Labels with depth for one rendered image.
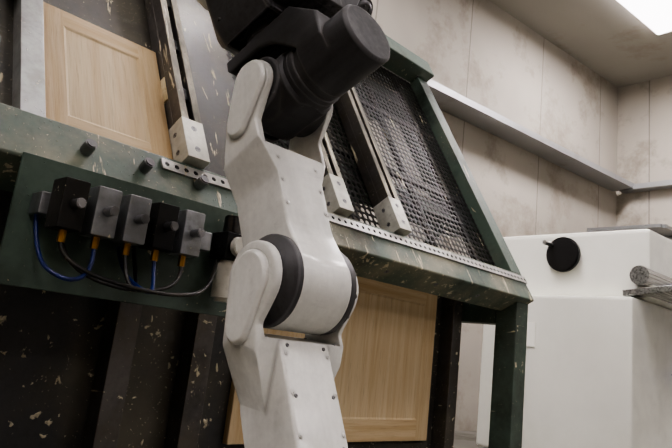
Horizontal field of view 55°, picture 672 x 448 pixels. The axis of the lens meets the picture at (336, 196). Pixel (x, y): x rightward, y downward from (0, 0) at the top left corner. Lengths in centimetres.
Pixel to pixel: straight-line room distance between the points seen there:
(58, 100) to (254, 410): 81
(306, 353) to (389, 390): 134
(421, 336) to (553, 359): 148
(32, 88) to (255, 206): 58
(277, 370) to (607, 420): 285
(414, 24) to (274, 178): 490
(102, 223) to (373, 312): 122
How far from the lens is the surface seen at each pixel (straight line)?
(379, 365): 228
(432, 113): 306
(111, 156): 142
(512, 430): 259
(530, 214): 677
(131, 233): 126
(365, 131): 227
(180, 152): 156
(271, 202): 105
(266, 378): 97
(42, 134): 137
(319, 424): 98
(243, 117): 111
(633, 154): 840
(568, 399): 377
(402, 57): 308
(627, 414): 364
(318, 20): 110
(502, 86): 670
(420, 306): 244
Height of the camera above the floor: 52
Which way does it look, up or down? 13 degrees up
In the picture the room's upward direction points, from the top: 7 degrees clockwise
